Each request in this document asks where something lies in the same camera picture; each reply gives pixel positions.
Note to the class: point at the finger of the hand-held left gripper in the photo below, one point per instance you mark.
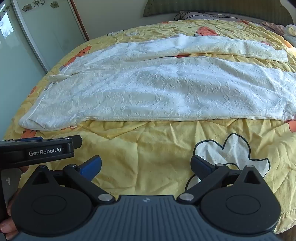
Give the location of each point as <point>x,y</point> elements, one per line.
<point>30,138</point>
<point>77,141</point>

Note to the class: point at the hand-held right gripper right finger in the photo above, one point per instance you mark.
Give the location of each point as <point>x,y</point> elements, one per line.
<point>199,165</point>

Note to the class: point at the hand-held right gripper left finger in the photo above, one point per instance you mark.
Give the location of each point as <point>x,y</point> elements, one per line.
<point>92,166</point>

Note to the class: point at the white textured pants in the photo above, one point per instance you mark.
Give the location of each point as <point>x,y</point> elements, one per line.
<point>150,92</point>

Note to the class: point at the person's left hand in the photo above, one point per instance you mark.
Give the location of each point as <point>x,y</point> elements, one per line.
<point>9,228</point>

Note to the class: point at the yellow printed bed blanket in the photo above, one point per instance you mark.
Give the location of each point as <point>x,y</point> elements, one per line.
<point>148,143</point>

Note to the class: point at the grey patterned pillow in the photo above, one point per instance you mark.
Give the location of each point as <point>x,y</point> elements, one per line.
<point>219,16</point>

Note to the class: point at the green patterned headboard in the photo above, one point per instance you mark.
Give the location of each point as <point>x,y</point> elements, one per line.
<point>208,7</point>

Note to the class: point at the pink floral cloth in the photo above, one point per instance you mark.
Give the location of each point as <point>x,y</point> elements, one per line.
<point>290,34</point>

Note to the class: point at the brown wooden wardrobe frame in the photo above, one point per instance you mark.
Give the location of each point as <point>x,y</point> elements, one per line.
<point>79,18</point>

